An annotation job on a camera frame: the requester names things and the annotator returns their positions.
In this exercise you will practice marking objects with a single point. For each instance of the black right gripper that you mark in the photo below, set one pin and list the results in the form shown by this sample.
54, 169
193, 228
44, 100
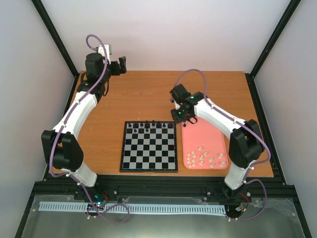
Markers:
179, 120

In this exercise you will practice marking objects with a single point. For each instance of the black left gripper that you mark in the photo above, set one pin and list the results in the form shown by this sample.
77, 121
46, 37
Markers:
117, 71

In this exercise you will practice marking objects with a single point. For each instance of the black king piece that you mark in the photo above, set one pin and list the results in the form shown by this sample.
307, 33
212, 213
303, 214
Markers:
146, 123

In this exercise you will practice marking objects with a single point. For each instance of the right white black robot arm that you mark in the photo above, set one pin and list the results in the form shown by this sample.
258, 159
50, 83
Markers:
246, 146

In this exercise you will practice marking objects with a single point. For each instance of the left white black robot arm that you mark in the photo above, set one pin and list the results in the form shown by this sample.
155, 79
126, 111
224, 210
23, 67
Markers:
61, 148

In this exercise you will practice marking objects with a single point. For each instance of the black white chess board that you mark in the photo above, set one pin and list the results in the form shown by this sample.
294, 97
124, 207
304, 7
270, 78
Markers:
153, 151

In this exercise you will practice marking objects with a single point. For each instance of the pink plastic tray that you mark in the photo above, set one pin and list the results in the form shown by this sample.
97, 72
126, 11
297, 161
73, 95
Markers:
202, 133

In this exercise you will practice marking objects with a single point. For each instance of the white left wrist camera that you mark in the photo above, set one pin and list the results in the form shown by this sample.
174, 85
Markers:
105, 51

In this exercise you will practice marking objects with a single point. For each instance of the left black frame post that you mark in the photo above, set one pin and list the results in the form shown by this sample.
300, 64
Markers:
41, 10

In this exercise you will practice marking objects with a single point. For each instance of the black frame post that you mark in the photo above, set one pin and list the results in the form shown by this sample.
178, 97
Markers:
41, 10
282, 23

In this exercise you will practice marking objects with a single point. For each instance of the black aluminium frame base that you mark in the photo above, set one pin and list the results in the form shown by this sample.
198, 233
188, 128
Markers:
211, 188

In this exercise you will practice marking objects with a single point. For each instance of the light blue slotted cable duct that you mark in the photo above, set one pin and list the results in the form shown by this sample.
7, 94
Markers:
136, 209

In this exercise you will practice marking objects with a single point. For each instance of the right black frame post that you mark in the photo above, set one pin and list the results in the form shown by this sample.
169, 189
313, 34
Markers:
282, 23

